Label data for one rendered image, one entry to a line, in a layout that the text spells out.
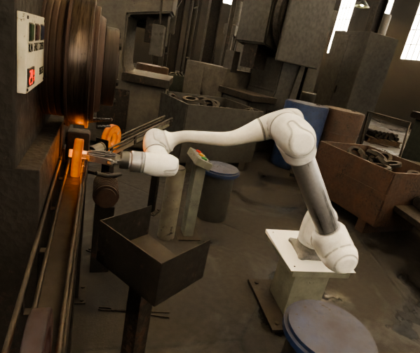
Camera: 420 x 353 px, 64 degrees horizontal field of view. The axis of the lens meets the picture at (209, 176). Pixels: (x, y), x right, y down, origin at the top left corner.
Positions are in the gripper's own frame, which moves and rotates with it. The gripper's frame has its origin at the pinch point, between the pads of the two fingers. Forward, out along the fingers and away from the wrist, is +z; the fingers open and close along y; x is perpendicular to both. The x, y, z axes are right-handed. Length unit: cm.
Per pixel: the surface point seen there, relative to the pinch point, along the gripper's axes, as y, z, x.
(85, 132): 20.3, -1.3, 3.7
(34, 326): -91, 1, 0
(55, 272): -56, 0, -15
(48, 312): -87, -1, 0
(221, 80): 357, -175, 25
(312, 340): -70, -79, -30
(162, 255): -46, -30, -15
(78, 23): -19, 3, 48
